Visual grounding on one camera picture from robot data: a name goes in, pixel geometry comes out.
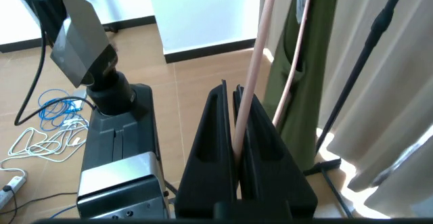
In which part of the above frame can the white cable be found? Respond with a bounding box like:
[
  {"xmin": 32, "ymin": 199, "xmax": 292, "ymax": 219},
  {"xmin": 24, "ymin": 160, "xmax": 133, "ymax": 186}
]
[{"xmin": 0, "ymin": 115, "xmax": 91, "ymax": 171}]

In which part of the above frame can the pink clothes hanger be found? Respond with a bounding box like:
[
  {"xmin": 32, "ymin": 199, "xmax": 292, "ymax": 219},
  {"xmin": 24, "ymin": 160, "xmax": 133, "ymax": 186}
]
[{"xmin": 231, "ymin": 0, "xmax": 315, "ymax": 162}]

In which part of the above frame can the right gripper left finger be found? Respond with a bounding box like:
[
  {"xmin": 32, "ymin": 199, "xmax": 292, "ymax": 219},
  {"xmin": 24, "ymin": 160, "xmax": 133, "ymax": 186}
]
[{"xmin": 175, "ymin": 79, "xmax": 237, "ymax": 218}]

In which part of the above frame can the green garment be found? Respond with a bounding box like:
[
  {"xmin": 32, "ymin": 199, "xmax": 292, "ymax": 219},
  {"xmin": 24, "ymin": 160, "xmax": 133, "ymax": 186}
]
[{"xmin": 263, "ymin": 0, "xmax": 341, "ymax": 173}]

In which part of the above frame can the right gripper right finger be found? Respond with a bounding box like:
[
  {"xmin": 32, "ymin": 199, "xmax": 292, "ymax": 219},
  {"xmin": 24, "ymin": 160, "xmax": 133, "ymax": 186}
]
[{"xmin": 233, "ymin": 85, "xmax": 318, "ymax": 218}]

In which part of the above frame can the white power strip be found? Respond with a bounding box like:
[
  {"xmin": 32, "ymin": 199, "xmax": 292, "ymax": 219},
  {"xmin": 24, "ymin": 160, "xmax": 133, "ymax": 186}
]
[{"xmin": 0, "ymin": 175, "xmax": 28, "ymax": 211}]

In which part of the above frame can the black cable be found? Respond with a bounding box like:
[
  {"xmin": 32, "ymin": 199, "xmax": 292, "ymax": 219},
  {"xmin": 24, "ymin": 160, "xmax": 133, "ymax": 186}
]
[
  {"xmin": 0, "ymin": 186, "xmax": 79, "ymax": 220},
  {"xmin": 14, "ymin": 24, "xmax": 97, "ymax": 127}
]

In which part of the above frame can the black clothes rack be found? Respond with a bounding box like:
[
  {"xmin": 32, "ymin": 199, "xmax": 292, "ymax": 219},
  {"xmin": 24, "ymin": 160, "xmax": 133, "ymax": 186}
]
[{"xmin": 302, "ymin": 0, "xmax": 411, "ymax": 218}]

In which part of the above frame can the blue cable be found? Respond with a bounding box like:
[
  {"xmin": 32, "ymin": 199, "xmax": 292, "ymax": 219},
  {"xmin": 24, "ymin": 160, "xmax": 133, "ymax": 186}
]
[{"xmin": 37, "ymin": 88, "xmax": 87, "ymax": 133}]

